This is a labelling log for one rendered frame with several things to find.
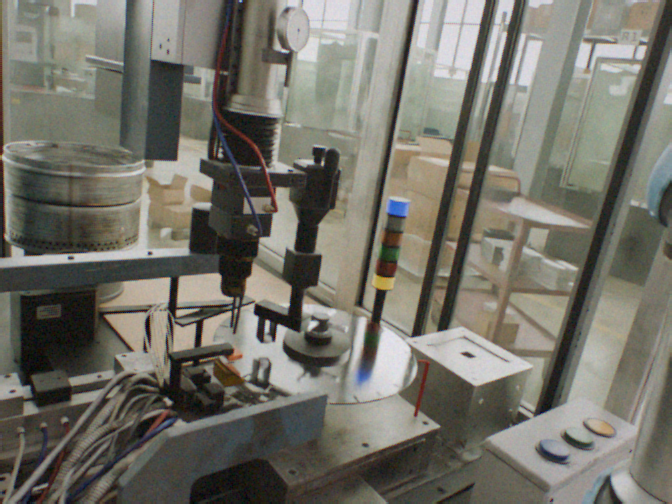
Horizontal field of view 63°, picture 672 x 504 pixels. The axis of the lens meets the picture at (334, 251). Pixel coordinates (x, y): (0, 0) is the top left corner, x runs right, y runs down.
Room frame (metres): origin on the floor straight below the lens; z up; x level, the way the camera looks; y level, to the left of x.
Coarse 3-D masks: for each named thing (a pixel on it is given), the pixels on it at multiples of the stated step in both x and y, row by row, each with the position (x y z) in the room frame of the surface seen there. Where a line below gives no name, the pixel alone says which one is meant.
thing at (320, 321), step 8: (304, 312) 0.82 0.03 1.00; (320, 312) 0.82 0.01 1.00; (328, 312) 0.84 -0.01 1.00; (312, 320) 0.80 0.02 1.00; (320, 320) 0.80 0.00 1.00; (328, 320) 0.80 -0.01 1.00; (312, 328) 0.80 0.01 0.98; (320, 328) 0.80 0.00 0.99; (328, 328) 0.81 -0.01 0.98; (336, 328) 0.79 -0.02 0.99; (344, 328) 0.79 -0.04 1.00
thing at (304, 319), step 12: (264, 300) 0.78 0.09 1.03; (300, 300) 0.74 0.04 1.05; (264, 312) 0.75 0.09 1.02; (276, 312) 0.74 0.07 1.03; (288, 312) 0.74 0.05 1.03; (300, 312) 0.74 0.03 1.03; (264, 324) 0.75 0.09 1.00; (276, 324) 0.76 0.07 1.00; (288, 324) 0.73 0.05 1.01; (300, 324) 0.73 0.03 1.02
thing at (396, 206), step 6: (390, 198) 1.09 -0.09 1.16; (396, 198) 1.10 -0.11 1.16; (402, 198) 1.11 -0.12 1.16; (390, 204) 1.08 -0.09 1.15; (396, 204) 1.07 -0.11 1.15; (402, 204) 1.07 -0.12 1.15; (408, 204) 1.08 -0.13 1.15; (390, 210) 1.08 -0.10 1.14; (396, 210) 1.07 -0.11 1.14; (402, 210) 1.07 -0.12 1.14; (408, 210) 1.08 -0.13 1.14; (402, 216) 1.07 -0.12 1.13
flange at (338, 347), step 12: (288, 336) 0.81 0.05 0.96; (300, 336) 0.81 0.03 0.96; (312, 336) 0.79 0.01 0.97; (324, 336) 0.80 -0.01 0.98; (336, 336) 0.83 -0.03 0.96; (288, 348) 0.78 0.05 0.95; (300, 348) 0.77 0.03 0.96; (312, 348) 0.78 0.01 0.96; (324, 348) 0.78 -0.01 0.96; (336, 348) 0.79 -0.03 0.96; (348, 348) 0.80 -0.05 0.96; (312, 360) 0.76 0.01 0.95; (324, 360) 0.76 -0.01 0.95; (336, 360) 0.77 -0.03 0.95
